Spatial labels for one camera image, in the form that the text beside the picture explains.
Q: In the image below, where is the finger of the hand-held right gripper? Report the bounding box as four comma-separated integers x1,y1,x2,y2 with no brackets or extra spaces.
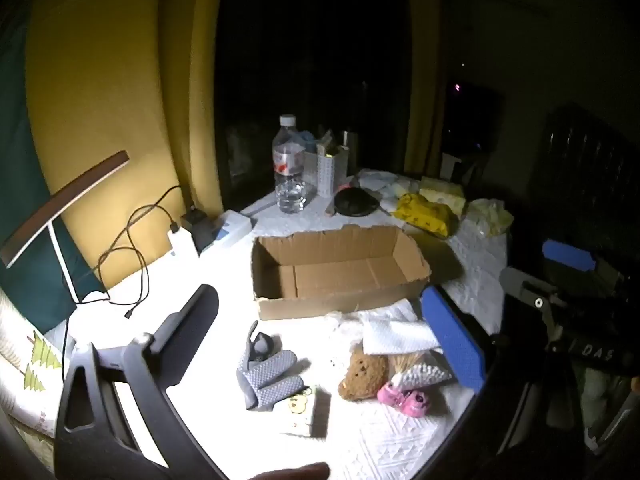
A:
499,266,563,343
541,239,597,272

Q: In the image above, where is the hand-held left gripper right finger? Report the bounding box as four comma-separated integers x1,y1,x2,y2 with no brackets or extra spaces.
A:
420,285,586,480

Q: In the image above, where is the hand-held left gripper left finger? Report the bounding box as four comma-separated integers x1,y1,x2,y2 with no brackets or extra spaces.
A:
54,284,236,480

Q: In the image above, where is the white brush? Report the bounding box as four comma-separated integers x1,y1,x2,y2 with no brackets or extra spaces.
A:
387,350,456,391

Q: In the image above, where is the pink plush toy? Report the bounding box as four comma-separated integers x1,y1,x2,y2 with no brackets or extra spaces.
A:
376,381,432,418

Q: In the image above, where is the brown plush bear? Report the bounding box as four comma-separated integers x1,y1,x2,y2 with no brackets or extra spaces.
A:
337,345,391,402

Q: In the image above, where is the grey dotted glove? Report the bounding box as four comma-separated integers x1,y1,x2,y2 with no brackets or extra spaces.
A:
236,321,307,412

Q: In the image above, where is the cardboard box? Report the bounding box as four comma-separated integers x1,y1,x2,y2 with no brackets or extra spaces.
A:
251,225,432,321

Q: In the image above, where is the cartoon printed tissue packet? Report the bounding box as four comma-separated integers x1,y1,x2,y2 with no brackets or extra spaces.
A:
280,385,331,438

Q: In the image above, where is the person's left hand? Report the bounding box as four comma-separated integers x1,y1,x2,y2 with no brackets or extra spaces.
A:
247,461,332,480

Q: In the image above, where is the white charger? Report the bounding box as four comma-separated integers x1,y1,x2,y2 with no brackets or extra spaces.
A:
167,222,201,258

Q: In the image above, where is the black power adapter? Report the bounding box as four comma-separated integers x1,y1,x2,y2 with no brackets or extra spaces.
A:
181,208,221,253

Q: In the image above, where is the crumpled plastic bag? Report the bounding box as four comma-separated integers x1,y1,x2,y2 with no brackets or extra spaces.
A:
465,197,515,238

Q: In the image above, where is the white power strip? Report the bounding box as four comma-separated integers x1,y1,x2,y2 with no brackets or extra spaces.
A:
200,211,253,251

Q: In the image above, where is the dark chair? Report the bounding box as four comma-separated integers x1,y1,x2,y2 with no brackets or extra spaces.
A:
530,105,631,246

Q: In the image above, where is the yellow packet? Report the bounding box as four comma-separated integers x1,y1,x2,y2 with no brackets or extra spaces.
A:
392,192,460,238

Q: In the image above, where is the pale yellow tissue pack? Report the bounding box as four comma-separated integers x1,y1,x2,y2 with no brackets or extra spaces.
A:
419,176,468,216

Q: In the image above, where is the black round pan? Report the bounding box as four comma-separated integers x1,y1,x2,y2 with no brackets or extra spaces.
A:
334,187,381,218

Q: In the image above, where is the white printed paper bag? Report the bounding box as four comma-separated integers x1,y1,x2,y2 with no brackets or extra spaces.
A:
0,290,68,461

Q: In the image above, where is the dark appliance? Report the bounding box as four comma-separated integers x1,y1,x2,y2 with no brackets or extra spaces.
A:
445,80,503,156

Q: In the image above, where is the clear water bottle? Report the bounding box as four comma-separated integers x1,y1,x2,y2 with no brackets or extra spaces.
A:
272,115,308,215

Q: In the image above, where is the white desk lamp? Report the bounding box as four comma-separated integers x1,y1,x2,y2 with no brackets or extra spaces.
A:
0,150,131,311

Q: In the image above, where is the white crumpled cloth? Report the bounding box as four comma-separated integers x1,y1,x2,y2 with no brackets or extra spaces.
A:
357,169,401,196

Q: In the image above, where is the white perforated pen holder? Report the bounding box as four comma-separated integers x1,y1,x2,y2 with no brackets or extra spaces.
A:
316,145,351,198

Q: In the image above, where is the dark green curtain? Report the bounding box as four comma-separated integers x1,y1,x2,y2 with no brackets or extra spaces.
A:
0,0,108,333

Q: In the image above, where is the yellow curtain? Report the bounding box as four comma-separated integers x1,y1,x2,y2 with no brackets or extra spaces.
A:
25,0,226,271

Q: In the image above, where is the black cable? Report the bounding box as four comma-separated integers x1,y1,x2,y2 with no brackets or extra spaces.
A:
97,185,188,319

